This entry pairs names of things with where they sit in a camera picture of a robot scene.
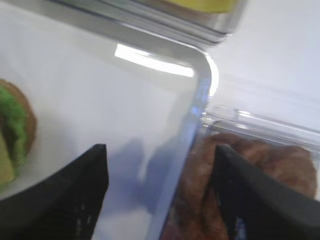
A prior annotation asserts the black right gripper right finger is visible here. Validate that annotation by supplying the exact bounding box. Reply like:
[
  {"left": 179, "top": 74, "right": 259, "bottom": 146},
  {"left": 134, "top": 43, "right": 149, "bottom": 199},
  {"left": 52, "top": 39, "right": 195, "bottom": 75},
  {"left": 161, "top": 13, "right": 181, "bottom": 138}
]
[{"left": 211, "top": 145, "right": 320, "bottom": 240}]

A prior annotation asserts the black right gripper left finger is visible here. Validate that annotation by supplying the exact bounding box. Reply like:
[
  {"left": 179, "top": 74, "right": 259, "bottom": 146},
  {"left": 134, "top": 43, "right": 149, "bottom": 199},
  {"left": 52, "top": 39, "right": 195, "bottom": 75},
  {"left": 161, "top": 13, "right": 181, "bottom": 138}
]
[{"left": 0, "top": 144, "right": 109, "bottom": 240}]

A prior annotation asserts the green lettuce under patty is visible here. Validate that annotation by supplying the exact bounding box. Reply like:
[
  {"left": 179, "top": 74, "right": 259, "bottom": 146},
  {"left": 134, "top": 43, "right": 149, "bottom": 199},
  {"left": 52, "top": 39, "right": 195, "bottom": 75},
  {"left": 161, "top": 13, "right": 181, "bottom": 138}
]
[{"left": 0, "top": 82, "right": 29, "bottom": 193}]

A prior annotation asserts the yellow cheese slice stack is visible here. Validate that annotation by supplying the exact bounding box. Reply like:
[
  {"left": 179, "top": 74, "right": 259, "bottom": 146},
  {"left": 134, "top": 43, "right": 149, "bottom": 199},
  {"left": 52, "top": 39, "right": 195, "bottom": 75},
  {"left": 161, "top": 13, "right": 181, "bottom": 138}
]
[{"left": 166, "top": 0, "right": 237, "bottom": 13}]

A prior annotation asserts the clear lettuce and cheese box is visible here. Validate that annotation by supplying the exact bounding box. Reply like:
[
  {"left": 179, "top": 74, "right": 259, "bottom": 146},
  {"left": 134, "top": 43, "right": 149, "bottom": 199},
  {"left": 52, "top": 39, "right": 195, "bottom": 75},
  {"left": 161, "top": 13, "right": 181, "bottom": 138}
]
[{"left": 61, "top": 0, "right": 248, "bottom": 48}]

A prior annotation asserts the brown patty front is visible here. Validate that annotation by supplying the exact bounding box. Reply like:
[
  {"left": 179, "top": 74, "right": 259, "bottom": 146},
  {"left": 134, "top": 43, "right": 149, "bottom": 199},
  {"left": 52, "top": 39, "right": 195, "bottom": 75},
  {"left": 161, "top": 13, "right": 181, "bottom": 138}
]
[{"left": 232, "top": 139, "right": 318, "bottom": 199}]

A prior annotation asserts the brown patty middle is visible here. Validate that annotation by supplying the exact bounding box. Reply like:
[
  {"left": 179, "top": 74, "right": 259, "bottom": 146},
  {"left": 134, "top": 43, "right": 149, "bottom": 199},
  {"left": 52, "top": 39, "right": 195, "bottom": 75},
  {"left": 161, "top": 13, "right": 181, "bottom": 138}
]
[{"left": 171, "top": 133, "right": 240, "bottom": 240}]

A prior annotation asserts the clear patty and tomato box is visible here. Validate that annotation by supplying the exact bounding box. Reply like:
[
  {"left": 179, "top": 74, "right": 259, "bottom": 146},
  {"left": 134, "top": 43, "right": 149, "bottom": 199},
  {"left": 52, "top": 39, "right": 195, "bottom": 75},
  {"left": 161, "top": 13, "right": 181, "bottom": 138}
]
[{"left": 168, "top": 106, "right": 320, "bottom": 240}]

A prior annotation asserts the white serving tray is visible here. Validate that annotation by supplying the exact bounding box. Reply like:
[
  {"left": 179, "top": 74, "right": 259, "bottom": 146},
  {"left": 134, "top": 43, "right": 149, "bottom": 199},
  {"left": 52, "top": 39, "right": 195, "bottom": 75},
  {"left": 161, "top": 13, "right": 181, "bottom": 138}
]
[{"left": 0, "top": 0, "right": 217, "bottom": 240}]

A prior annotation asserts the brown patty on burger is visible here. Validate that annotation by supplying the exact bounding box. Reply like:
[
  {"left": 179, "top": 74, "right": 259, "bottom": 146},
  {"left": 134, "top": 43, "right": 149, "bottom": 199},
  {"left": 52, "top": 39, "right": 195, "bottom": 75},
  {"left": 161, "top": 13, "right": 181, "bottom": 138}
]
[{"left": 0, "top": 79, "right": 37, "bottom": 156}]

